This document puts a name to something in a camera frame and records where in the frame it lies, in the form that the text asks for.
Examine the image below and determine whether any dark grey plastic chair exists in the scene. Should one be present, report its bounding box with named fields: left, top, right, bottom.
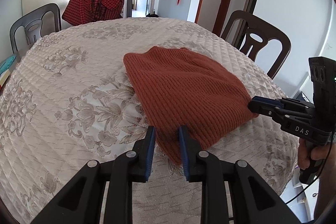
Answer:
left=9, top=3, right=62, bottom=54

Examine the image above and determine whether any black camera module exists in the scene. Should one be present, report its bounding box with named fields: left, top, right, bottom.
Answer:
left=309, top=56, right=335, bottom=132

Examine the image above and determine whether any dark brown plastic chair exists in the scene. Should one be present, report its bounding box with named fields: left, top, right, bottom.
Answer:
left=221, top=10, right=291, bottom=79

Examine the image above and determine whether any person's right hand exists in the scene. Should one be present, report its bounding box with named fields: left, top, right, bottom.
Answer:
left=297, top=138, right=335, bottom=170

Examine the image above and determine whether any teal lace doily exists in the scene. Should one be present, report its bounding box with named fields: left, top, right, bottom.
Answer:
left=0, top=55, right=17, bottom=75

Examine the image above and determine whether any cream quilted floral tablecloth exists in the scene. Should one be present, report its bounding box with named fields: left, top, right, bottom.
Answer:
left=1, top=18, right=298, bottom=223

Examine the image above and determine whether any chair under red garment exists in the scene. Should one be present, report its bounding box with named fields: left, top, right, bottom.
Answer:
left=122, top=0, right=132, bottom=18

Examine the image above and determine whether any red plaid garment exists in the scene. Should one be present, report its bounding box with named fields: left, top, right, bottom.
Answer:
left=62, top=0, right=124, bottom=26

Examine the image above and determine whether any rust orange knit sweater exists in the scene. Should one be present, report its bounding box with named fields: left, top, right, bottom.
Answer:
left=123, top=46, right=257, bottom=165

